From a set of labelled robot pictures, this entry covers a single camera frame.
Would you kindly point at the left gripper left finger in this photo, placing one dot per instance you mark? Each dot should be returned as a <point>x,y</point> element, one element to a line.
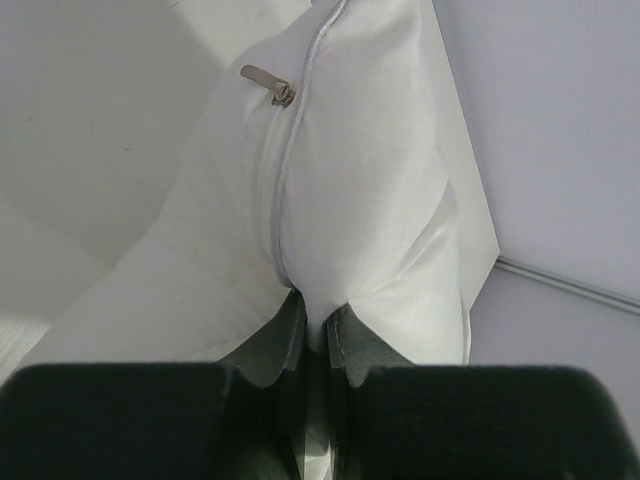
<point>242,417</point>

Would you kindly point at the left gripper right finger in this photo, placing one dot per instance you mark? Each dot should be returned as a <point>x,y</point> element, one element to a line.
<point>391,419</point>

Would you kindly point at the white pillow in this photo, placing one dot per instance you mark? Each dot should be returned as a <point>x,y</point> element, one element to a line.
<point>341,196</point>

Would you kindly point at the metal pillow zipper pull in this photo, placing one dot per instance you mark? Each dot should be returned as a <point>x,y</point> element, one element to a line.
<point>282,91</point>

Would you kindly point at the left aluminium frame post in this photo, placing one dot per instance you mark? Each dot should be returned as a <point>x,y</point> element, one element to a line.
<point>591,292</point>

